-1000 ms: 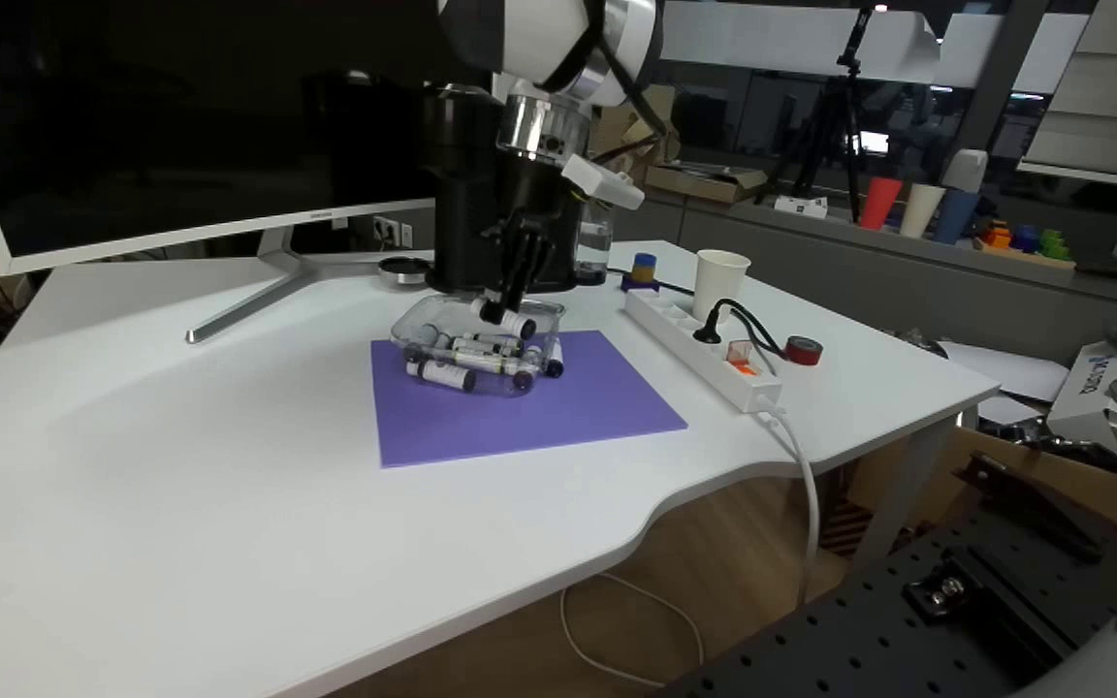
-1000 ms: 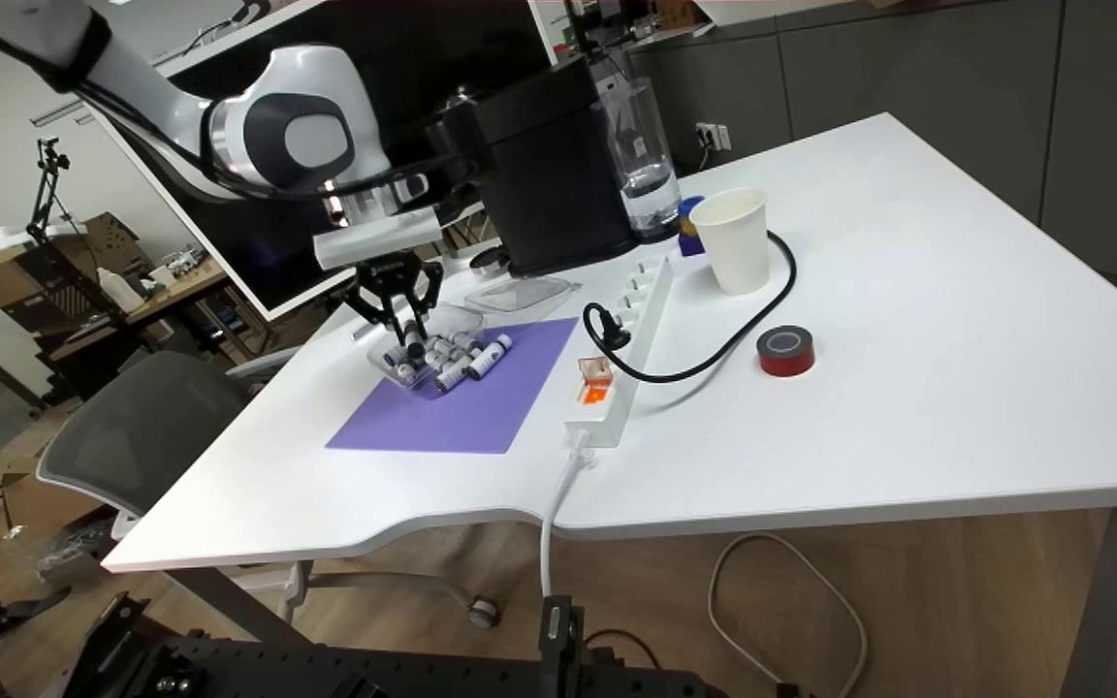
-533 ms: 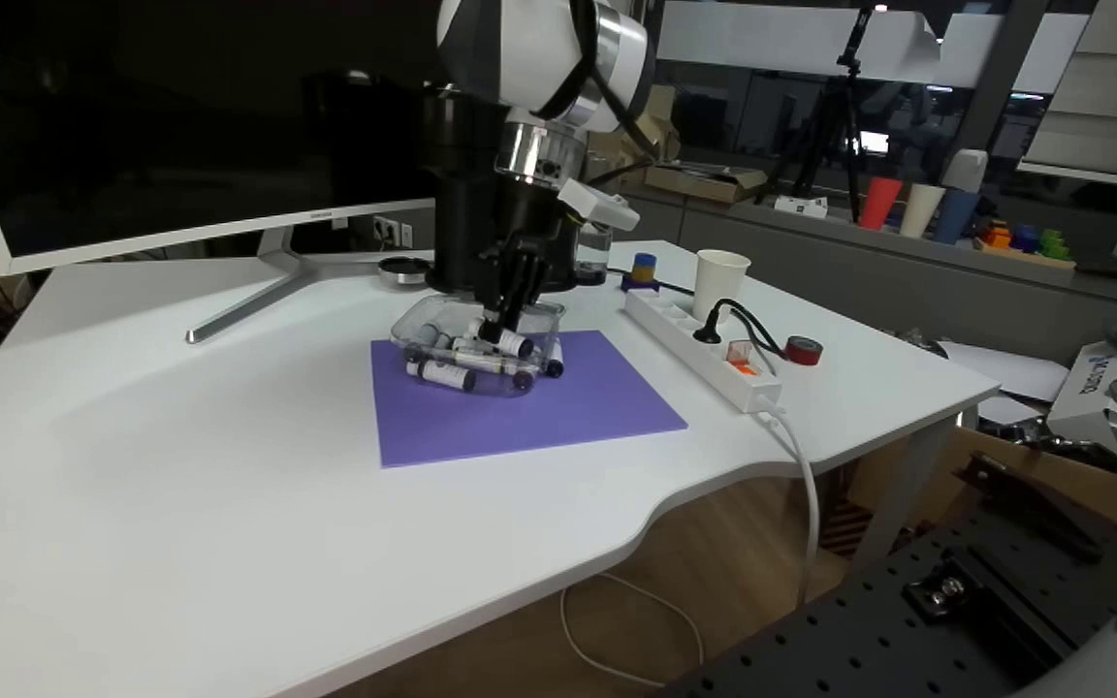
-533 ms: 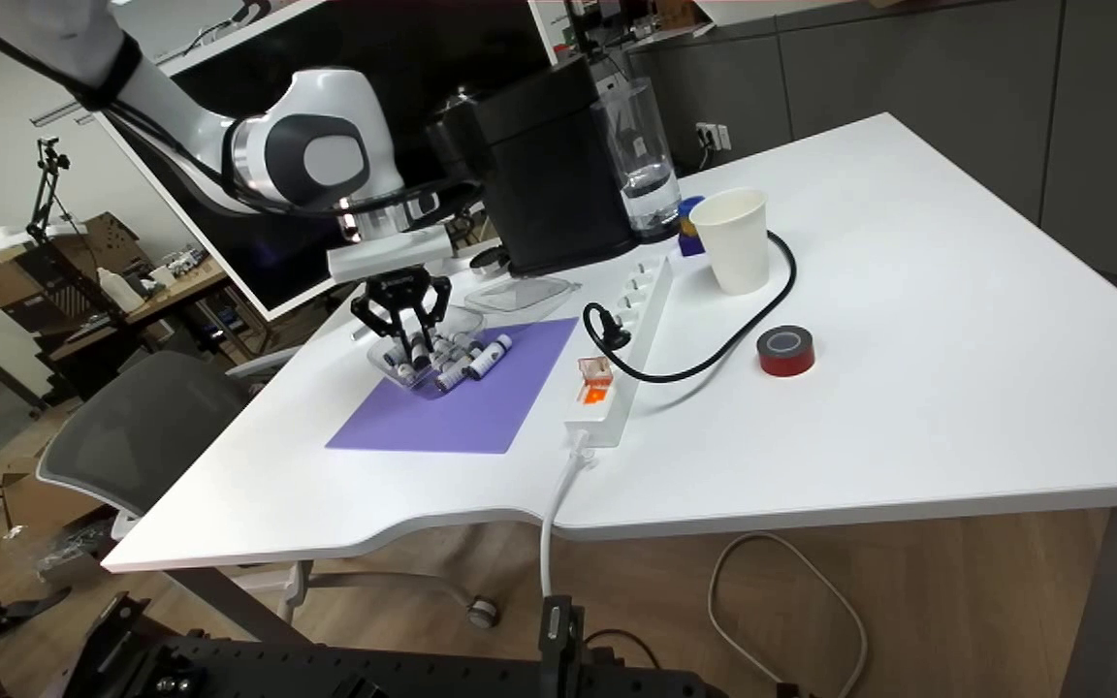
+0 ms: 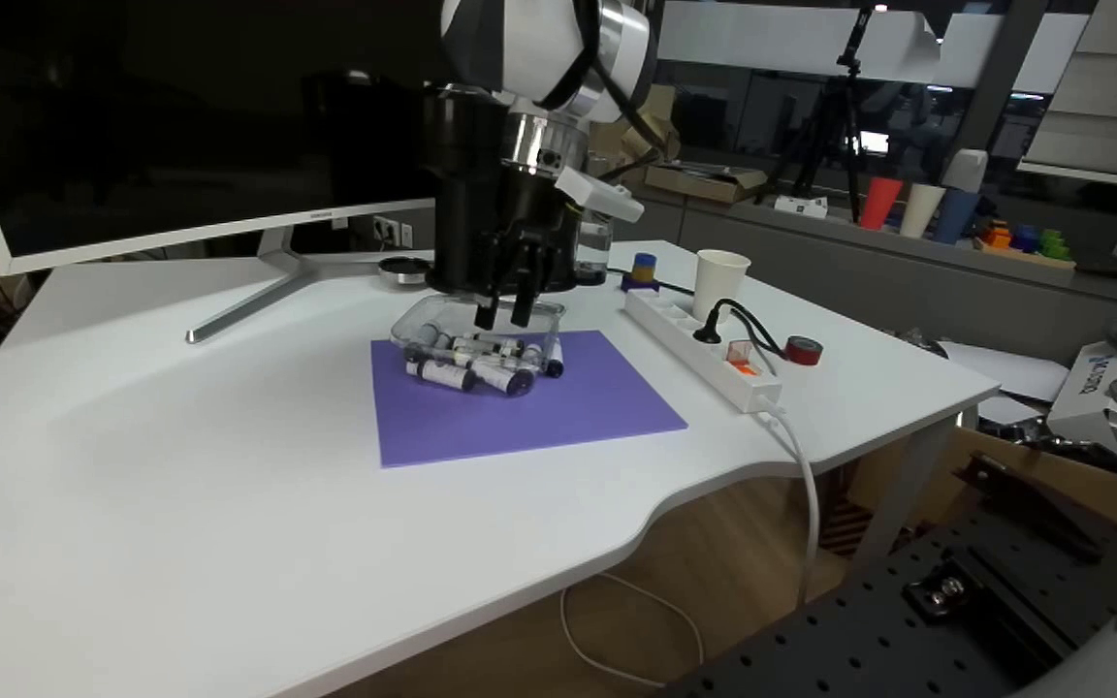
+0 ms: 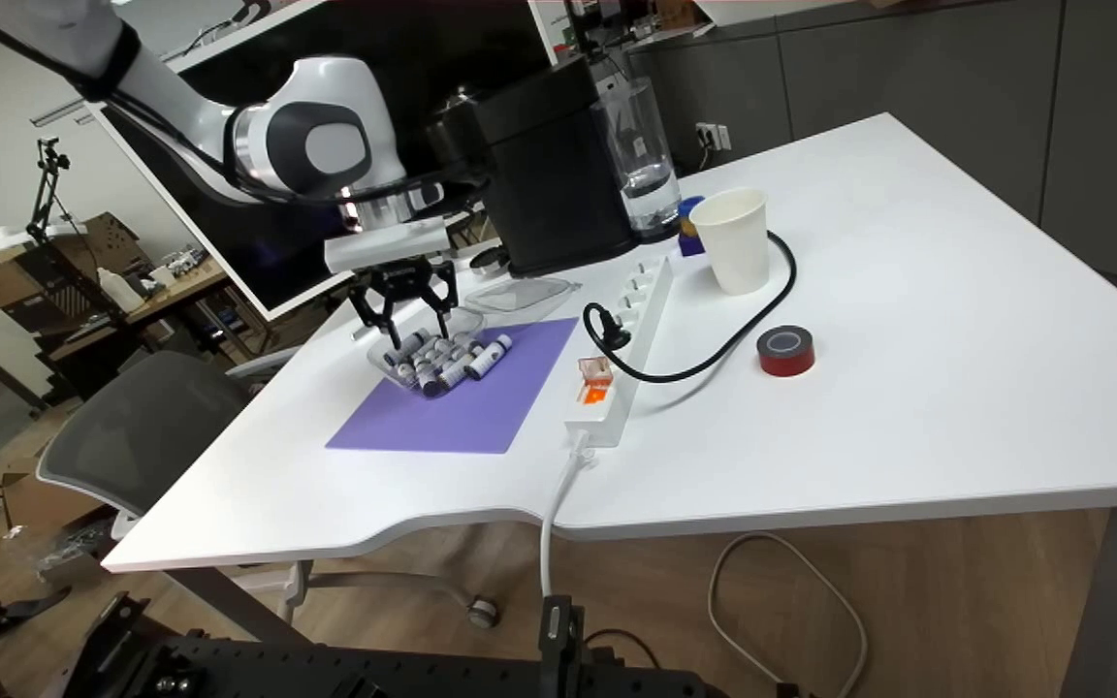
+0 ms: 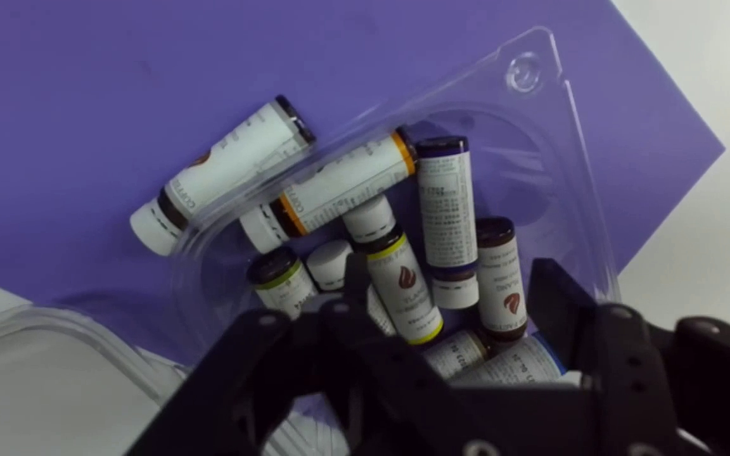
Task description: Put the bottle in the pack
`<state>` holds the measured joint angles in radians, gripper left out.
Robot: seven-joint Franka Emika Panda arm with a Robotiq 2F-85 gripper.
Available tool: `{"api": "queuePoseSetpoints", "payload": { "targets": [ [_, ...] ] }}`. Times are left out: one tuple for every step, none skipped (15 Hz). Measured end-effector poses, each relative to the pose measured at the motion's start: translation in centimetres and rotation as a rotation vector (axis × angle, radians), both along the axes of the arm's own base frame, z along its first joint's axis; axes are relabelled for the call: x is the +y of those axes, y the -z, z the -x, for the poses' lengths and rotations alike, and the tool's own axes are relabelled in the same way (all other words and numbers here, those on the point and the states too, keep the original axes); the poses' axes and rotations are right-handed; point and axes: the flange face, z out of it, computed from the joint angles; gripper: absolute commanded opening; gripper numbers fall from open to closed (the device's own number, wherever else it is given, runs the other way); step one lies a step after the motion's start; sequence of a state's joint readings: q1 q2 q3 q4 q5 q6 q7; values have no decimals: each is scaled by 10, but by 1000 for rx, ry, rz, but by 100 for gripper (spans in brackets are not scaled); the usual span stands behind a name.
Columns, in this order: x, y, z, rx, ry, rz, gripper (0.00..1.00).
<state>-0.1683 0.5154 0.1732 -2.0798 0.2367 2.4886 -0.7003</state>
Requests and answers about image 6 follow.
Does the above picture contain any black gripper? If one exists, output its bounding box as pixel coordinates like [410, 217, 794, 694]
[348, 251, 464, 358]

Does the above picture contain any clear plastic bottle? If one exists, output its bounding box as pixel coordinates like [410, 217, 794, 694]
[587, 56, 687, 243]

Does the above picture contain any purple mat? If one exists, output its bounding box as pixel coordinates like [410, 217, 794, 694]
[326, 314, 581, 458]

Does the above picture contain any black coffee machine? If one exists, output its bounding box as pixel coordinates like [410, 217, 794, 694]
[422, 56, 647, 278]

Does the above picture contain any white power strip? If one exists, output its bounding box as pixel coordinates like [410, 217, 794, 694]
[564, 250, 679, 450]

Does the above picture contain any small blue box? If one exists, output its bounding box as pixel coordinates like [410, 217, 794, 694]
[674, 193, 707, 261]

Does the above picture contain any grey mesh office chair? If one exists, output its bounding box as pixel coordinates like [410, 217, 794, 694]
[32, 349, 260, 524]

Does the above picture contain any white paper cup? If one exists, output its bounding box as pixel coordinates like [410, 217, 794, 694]
[687, 185, 772, 299]

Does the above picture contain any wooden cluttered desk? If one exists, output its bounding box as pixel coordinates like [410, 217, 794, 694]
[0, 208, 281, 401]

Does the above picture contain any cluttered shelf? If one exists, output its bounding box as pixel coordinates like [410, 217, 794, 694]
[524, 0, 769, 70]

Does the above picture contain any red tape roll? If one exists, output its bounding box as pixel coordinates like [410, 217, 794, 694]
[754, 321, 822, 380]

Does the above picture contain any grey cabinet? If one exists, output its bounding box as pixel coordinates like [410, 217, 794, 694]
[639, 0, 1117, 293]

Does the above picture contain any silver wrist camera bar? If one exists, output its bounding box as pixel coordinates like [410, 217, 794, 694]
[321, 213, 462, 278]

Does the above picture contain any white power strip cord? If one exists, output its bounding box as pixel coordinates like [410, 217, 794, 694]
[535, 437, 605, 606]

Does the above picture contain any white wall socket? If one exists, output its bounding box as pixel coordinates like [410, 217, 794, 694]
[691, 115, 738, 167]

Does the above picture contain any black metal frame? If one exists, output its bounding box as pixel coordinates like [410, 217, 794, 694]
[57, 588, 733, 698]

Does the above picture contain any black power cable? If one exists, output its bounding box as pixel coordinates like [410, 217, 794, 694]
[577, 226, 802, 388]

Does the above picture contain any black camera tripod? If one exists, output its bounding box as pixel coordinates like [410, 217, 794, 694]
[25, 133, 93, 250]

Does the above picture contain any white looped floor cable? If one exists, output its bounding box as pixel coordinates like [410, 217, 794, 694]
[702, 527, 872, 698]

